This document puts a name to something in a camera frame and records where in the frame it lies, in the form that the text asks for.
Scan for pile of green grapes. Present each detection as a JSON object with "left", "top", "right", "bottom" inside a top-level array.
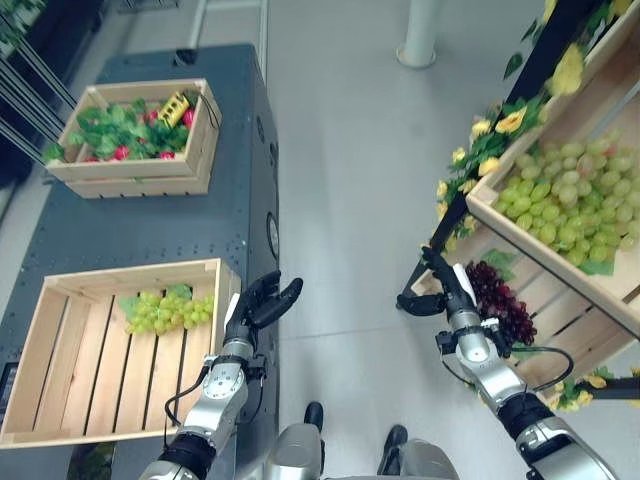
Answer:
[{"left": 494, "top": 130, "right": 640, "bottom": 267}]

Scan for green grape bunch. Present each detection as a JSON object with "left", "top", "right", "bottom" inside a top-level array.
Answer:
[{"left": 118, "top": 284, "right": 216, "bottom": 337}]

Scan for wooden crate of green grapes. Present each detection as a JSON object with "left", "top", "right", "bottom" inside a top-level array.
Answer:
[{"left": 464, "top": 74, "right": 640, "bottom": 342}]

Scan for dark purple grape bunch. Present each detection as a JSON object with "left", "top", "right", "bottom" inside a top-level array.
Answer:
[{"left": 464, "top": 260, "right": 538, "bottom": 346}]

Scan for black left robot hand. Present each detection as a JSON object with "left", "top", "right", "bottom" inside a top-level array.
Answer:
[{"left": 224, "top": 270, "right": 305, "bottom": 330}]

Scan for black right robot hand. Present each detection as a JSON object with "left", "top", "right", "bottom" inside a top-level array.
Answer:
[{"left": 397, "top": 245, "right": 476, "bottom": 318}]

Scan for wooden crate with purple grapes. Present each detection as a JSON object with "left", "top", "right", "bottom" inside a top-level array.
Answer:
[{"left": 410, "top": 219, "right": 640, "bottom": 401}]

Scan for black shelf frame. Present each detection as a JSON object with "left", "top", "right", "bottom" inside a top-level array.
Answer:
[{"left": 397, "top": 0, "right": 640, "bottom": 401}]

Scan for white round pillar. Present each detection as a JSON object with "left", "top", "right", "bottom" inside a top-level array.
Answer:
[{"left": 396, "top": 0, "right": 438, "bottom": 68}]

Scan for dark grey metal table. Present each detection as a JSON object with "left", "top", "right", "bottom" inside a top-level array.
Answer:
[{"left": 0, "top": 43, "right": 281, "bottom": 480}]

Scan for red radishes with green leaves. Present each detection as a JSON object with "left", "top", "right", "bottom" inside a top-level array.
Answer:
[{"left": 41, "top": 97, "right": 197, "bottom": 164}]

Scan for large wooden slatted crate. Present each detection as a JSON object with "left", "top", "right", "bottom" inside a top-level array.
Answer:
[{"left": 0, "top": 257, "right": 242, "bottom": 450}]

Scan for wooden crate with yellow flowers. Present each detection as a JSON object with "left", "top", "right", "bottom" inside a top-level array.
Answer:
[{"left": 544, "top": 0, "right": 640, "bottom": 101}]

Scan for silver robot legs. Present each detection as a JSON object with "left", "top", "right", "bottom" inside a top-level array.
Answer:
[{"left": 260, "top": 401, "right": 466, "bottom": 480}]

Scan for yellow flower garland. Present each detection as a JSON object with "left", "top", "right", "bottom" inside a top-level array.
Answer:
[{"left": 433, "top": 95, "right": 551, "bottom": 251}]

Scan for yellow toy block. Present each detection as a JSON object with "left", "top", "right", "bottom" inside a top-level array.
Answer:
[{"left": 158, "top": 91, "right": 192, "bottom": 126}]

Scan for wooden crate with radishes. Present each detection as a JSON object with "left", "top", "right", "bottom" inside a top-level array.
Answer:
[{"left": 45, "top": 77, "right": 223, "bottom": 200}]

